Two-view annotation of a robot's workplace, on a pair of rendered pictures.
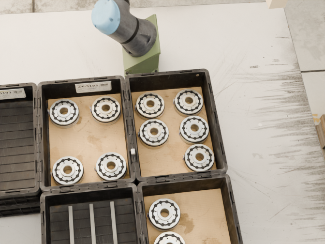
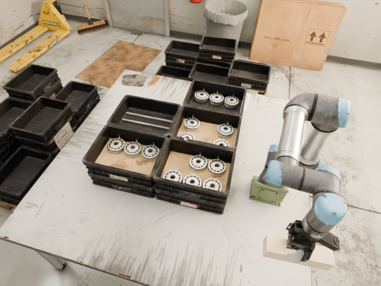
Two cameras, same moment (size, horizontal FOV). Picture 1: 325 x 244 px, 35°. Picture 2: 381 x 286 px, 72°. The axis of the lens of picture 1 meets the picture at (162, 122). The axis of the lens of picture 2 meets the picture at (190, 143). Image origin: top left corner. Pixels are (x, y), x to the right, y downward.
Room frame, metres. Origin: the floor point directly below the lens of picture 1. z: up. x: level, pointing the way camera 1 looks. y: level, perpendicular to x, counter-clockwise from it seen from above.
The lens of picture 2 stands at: (1.14, -0.82, 2.06)
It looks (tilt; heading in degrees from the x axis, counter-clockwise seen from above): 49 degrees down; 116
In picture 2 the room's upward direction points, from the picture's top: 2 degrees clockwise
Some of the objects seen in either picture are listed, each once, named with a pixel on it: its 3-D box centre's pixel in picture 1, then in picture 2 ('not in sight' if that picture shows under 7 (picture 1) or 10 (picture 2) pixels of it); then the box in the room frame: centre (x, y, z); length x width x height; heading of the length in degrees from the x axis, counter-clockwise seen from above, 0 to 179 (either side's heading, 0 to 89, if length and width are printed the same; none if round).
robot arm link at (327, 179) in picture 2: not in sight; (321, 184); (1.32, -0.23, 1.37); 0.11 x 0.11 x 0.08; 7
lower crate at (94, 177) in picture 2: not in sight; (130, 166); (0.41, -0.13, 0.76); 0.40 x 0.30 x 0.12; 14
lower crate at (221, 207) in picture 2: not in sight; (194, 180); (0.80, -0.04, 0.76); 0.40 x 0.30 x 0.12; 14
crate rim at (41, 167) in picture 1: (84, 131); (207, 126); (0.73, 0.25, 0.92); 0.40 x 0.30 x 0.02; 14
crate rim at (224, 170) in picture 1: (174, 123); (195, 164); (0.80, -0.04, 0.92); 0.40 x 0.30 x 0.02; 14
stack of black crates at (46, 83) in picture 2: not in sight; (40, 96); (-1.10, 0.34, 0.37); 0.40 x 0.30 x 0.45; 102
